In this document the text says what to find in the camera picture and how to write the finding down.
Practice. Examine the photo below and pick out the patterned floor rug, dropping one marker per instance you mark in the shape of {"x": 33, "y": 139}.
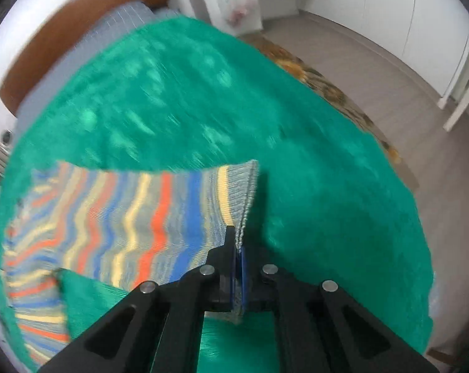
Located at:
{"x": 335, "y": 89}

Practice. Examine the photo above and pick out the striped knit sweater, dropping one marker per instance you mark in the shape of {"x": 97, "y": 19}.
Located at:
{"x": 141, "y": 221}

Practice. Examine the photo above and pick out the clear plastic bag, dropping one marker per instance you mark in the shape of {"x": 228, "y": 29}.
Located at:
{"x": 234, "y": 0}

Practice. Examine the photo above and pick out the white wardrobe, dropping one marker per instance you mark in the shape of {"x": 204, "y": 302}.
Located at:
{"x": 393, "y": 15}

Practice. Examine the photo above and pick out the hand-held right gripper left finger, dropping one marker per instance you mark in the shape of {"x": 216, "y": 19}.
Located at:
{"x": 231, "y": 279}

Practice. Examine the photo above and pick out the green patterned blanket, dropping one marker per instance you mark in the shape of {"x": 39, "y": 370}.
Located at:
{"x": 257, "y": 105}

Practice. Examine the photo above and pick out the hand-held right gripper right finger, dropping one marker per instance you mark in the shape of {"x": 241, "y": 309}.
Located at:
{"x": 244, "y": 279}

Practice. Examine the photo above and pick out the wooden headboard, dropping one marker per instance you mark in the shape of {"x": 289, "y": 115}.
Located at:
{"x": 63, "y": 19}

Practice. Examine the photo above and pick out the grey quilted bed sheet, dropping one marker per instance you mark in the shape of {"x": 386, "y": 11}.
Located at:
{"x": 102, "y": 27}

